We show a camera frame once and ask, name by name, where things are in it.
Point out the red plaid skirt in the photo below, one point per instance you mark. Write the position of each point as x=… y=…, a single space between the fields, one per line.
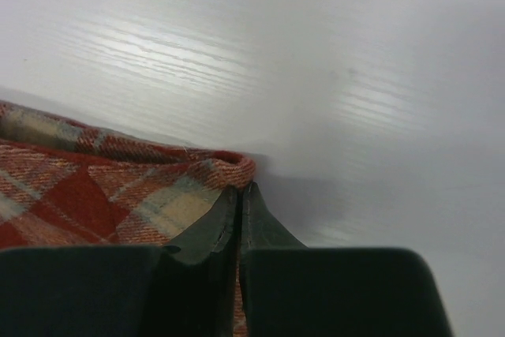
x=68 y=184

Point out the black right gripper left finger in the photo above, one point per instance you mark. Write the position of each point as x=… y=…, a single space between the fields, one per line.
x=185 y=288

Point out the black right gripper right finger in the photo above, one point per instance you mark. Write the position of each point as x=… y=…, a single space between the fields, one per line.
x=289 y=289

